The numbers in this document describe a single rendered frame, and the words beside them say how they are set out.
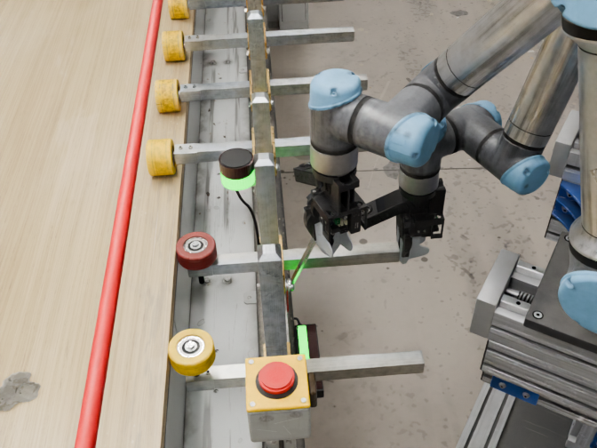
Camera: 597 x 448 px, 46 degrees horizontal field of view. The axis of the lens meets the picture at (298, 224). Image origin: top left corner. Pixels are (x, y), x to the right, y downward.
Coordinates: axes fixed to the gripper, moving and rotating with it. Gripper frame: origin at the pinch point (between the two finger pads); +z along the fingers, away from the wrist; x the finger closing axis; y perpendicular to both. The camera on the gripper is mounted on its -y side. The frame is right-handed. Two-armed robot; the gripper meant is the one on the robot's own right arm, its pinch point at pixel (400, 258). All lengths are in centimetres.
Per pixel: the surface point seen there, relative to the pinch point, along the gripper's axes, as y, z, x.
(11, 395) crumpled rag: -71, -9, -32
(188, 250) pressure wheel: -43.0, -8.4, -1.2
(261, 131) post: -26.9, -21.2, 19.3
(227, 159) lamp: -32.7, -32.6, -4.3
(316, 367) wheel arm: -20.0, -0.1, -25.6
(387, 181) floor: 23, 83, 123
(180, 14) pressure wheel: -49, -11, 96
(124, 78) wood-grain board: -63, -8, 66
